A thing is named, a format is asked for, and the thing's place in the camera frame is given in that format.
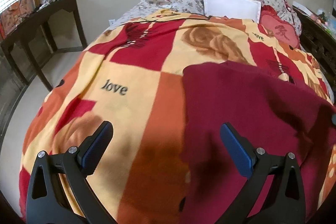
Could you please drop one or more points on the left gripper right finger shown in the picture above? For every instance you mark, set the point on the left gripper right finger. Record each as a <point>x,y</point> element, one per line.
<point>273,191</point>

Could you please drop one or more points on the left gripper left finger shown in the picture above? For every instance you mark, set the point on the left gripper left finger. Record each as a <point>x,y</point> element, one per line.
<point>46,198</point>

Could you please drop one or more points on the maroon garment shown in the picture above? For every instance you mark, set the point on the maroon garment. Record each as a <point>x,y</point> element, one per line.
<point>273,114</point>

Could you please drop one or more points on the red orange patchwork blanket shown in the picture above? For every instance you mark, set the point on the red orange patchwork blanket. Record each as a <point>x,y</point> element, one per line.
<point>132,76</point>

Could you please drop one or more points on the dark carved wooden cabinet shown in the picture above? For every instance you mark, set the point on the dark carved wooden cabinet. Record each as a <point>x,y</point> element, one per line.
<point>319,43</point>

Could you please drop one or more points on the red heart cushion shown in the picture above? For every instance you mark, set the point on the red heart cushion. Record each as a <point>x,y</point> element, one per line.
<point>278,28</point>

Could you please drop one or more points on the white pillow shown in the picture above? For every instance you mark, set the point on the white pillow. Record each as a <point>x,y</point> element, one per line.
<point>237,9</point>

